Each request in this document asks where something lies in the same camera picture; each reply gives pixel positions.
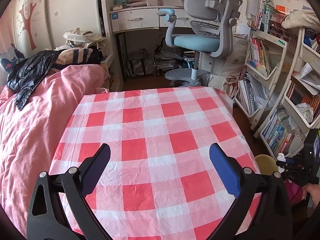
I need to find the beige canvas tote bag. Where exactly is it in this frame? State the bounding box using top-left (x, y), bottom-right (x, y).
top-left (55, 28), bottom-right (107, 51)

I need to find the clear storage bag under desk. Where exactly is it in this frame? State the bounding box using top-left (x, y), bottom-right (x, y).
top-left (125, 48), bottom-right (154, 77)

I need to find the white rolling book cart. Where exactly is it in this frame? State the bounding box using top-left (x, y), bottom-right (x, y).
top-left (234, 0), bottom-right (319, 157)

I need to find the pink bed duvet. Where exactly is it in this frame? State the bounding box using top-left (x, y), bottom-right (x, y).
top-left (1, 64), bottom-right (109, 236)

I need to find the white desk with drawers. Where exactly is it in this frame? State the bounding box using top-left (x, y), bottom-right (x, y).
top-left (98, 0), bottom-right (201, 91)

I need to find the white wardrobe with tree decal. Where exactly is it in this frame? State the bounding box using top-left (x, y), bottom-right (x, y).
top-left (1, 0), bottom-right (101, 57)

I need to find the white tissue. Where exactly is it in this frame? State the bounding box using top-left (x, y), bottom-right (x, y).
top-left (277, 152), bottom-right (286, 162)

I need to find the grey blue desk chair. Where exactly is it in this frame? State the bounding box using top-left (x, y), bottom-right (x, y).
top-left (157, 0), bottom-right (242, 87)

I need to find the cartoon whale cushion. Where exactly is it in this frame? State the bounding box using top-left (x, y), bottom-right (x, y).
top-left (0, 43), bottom-right (25, 73)

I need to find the beige black striped pillow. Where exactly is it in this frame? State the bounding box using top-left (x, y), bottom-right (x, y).
top-left (53, 46), bottom-right (103, 69)

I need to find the red white checkered tablecloth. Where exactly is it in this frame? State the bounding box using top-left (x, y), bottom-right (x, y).
top-left (49, 87), bottom-right (259, 239)

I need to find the black puffer jacket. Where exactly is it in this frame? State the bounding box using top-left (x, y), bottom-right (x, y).
top-left (6, 50), bottom-right (62, 111)

